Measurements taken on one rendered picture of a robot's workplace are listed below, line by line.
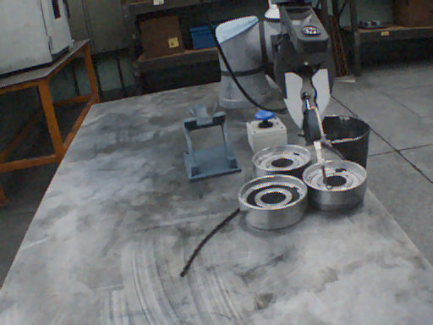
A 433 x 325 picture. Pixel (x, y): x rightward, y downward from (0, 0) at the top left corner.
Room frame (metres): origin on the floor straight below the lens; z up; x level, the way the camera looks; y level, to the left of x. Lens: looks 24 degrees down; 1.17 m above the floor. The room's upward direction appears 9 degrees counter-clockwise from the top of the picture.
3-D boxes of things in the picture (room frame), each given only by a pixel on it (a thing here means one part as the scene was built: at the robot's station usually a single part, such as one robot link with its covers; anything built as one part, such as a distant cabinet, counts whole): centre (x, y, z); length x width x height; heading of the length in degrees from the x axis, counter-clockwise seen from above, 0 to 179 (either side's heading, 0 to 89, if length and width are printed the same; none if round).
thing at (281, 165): (0.70, -0.11, 0.82); 0.10 x 0.10 x 0.04
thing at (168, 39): (4.27, 0.34, 0.64); 0.49 x 0.40 x 0.37; 97
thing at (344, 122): (1.81, -0.55, 0.21); 0.34 x 0.34 x 0.43
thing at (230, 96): (1.19, -0.11, 0.85); 0.15 x 0.15 x 0.10
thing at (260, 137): (0.86, -0.11, 0.82); 0.08 x 0.07 x 0.05; 2
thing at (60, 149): (3.13, 1.22, 0.39); 1.50 x 0.62 x 0.78; 2
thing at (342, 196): (0.61, -0.18, 0.82); 0.10 x 0.10 x 0.04
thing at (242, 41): (1.19, -0.11, 0.97); 0.13 x 0.12 x 0.14; 80
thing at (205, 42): (4.32, -0.20, 0.56); 0.52 x 0.38 x 0.22; 89
